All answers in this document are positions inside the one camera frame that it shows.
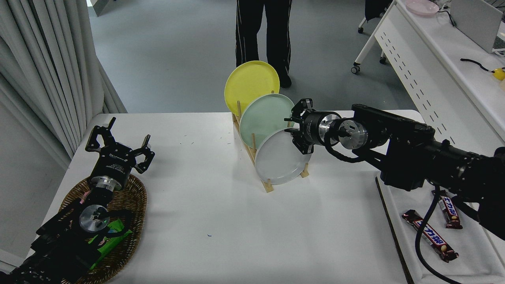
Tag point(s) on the silver laptop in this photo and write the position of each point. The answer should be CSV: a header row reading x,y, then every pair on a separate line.
x,y
475,21

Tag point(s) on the mint green plate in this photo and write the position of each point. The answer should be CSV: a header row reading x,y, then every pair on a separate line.
x,y
262,116

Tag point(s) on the yellow round object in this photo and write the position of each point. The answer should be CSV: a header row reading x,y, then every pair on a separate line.
x,y
499,74

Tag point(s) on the person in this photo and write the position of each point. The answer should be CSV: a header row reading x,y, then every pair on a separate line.
x,y
276,35

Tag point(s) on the white tray with dark edge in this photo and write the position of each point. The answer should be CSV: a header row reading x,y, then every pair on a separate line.
x,y
465,252

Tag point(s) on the pink plate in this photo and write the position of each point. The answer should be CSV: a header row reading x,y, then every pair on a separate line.
x,y
421,7

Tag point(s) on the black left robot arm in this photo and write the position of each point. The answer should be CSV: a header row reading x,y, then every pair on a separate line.
x,y
59,248

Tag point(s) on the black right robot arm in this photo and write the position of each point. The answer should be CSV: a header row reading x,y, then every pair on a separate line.
x,y
410,150

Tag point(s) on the green snack packet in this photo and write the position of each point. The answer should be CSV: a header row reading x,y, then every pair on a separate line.
x,y
114,236

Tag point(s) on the grey plate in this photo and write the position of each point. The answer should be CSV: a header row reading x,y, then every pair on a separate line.
x,y
276,161

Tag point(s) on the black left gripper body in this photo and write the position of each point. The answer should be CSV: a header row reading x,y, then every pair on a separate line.
x,y
112,163

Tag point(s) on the brown chocolate bar blue print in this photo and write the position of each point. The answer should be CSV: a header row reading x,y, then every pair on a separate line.
x,y
432,236
450,211

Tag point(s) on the yellow plate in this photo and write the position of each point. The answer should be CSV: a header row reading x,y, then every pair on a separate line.
x,y
248,81

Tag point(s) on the white desk with perforated panel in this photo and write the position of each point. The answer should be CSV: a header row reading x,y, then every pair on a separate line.
x,y
430,67

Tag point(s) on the grey curtain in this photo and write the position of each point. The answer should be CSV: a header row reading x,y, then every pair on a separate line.
x,y
47,71

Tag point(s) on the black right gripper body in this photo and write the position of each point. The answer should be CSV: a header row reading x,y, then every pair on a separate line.
x,y
311,128

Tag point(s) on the wooden plate rack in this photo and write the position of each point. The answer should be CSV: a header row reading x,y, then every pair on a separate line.
x,y
269,188

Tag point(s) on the grey cabinet corner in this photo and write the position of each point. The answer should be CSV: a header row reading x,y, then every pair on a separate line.
x,y
100,6

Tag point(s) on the brown wicker basket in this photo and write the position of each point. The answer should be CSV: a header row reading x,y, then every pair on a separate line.
x,y
130,197

